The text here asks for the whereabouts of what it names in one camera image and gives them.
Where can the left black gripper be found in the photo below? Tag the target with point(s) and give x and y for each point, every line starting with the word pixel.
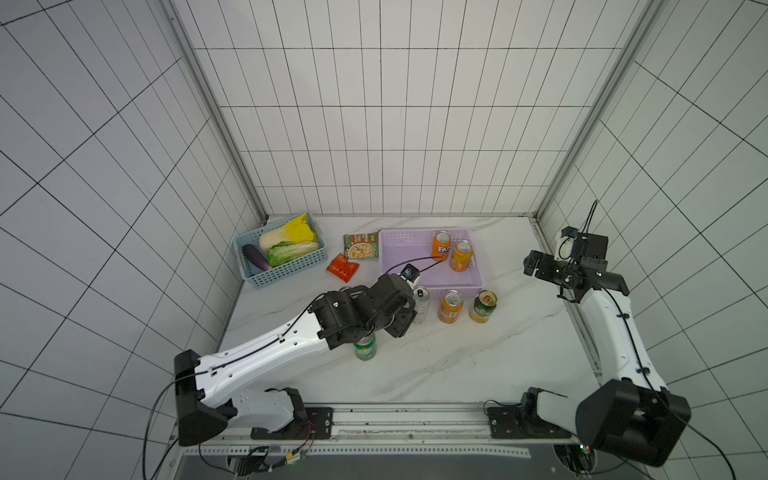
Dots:
pixel 402 321

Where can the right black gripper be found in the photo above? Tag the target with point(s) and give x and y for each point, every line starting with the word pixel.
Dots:
pixel 548 269

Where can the green Sprite can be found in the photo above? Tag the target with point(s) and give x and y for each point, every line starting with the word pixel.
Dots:
pixel 366 348

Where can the purple plastic basket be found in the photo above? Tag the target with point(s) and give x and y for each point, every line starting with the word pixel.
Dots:
pixel 399 247

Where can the orange Fanta can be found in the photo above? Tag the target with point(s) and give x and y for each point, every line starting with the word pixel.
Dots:
pixel 441 246

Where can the orange gold can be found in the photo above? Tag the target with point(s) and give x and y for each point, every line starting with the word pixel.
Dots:
pixel 461 256

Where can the green gold can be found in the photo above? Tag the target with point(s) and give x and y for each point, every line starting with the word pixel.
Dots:
pixel 483 306

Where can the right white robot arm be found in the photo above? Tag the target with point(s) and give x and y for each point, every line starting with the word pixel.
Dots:
pixel 627 410

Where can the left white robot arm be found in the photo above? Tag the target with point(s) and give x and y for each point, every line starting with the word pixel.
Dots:
pixel 211 393

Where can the blue plastic basket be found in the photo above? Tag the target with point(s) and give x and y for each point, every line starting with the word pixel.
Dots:
pixel 261 278

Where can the red snack packet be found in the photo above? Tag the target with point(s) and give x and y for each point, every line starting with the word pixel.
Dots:
pixel 342 268

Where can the green soup mix packet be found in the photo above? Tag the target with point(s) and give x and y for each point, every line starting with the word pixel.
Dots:
pixel 361 246

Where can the yellow napa cabbage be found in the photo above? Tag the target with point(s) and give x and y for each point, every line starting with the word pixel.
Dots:
pixel 295 231

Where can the green lettuce cabbage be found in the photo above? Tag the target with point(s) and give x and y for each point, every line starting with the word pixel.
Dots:
pixel 286 251

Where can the purple eggplant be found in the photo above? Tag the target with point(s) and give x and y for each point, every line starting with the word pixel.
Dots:
pixel 255 258

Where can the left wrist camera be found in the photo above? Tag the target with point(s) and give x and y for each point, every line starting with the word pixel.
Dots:
pixel 410 273

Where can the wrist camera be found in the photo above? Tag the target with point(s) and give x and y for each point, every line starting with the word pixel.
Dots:
pixel 410 273
pixel 570 232

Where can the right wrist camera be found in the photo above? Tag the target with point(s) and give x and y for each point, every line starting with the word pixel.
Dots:
pixel 570 232

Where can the aluminium mounting rail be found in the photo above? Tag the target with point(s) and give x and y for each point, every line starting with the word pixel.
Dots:
pixel 451 429

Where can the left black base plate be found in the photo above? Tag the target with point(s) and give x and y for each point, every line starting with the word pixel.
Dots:
pixel 306 423

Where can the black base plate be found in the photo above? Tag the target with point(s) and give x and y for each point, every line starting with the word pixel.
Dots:
pixel 515 421
pixel 306 423

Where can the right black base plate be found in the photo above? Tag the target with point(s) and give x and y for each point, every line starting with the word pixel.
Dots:
pixel 515 421

